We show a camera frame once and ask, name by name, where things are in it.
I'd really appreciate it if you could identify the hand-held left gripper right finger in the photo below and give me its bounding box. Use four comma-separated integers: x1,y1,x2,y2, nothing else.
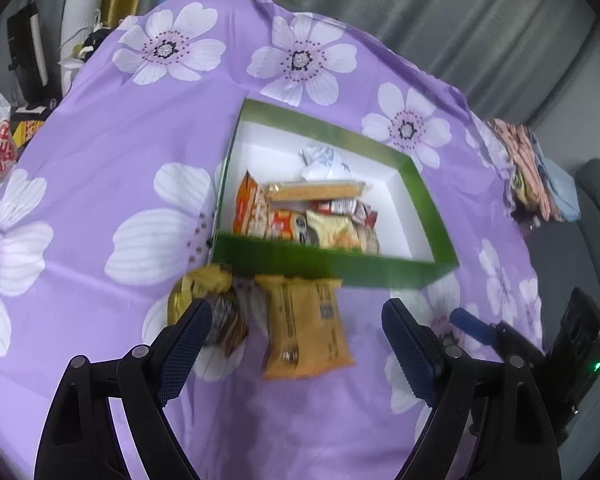
381,297,563,480

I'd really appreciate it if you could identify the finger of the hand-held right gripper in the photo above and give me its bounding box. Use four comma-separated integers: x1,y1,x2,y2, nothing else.
449,308,546,376

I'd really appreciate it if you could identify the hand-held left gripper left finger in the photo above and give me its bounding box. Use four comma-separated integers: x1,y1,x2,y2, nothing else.
34,297,214,480

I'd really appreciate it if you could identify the tan snack packet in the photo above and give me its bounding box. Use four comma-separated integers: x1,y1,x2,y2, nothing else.
254,275,357,381

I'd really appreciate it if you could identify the green cardboard box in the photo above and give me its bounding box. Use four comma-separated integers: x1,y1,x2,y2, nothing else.
211,98,460,291

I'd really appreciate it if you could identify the orange panda snack packet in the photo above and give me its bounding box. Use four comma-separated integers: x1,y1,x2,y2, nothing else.
232,170,311,243

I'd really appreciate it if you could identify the dark brown snack packet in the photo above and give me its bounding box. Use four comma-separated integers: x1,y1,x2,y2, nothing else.
202,292,251,359

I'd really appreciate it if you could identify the pale beige snack packet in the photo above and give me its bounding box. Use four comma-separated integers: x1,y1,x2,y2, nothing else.
357,225,382,257

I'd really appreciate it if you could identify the dark yellow cloth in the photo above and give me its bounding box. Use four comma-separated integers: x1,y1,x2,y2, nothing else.
509,170,543,227

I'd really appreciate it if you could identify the small red white packet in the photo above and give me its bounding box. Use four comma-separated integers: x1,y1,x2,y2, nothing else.
311,198,361,217
352,202,381,229

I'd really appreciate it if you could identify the yellow green snack packet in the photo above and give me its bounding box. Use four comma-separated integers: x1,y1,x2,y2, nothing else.
305,210,362,251

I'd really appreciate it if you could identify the light blue cloth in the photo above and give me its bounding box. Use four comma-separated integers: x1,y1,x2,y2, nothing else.
534,144,582,224

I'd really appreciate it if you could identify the stack of folded cloths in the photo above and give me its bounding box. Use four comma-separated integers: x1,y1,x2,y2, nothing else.
485,117,552,221

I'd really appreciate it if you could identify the long tan cracker packet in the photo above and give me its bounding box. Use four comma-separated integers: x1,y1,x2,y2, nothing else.
266,179,367,202

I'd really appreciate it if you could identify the purple floral tablecloth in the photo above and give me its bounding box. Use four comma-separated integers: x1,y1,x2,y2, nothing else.
0,0,546,480

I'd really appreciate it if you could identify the white crumpled snack packet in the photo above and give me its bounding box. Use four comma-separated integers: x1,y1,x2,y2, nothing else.
299,145,354,182

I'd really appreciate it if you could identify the yellow red box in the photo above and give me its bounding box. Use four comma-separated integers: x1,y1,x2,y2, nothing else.
9,106,47,150

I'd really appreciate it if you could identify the grey curtain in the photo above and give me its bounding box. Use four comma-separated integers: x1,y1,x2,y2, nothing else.
260,0,600,128

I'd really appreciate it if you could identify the black white yellow bundle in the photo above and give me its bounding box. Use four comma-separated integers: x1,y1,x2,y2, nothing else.
59,24,113,68

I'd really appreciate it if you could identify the white cylinder appliance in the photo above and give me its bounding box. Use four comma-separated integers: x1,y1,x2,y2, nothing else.
62,0,108,88

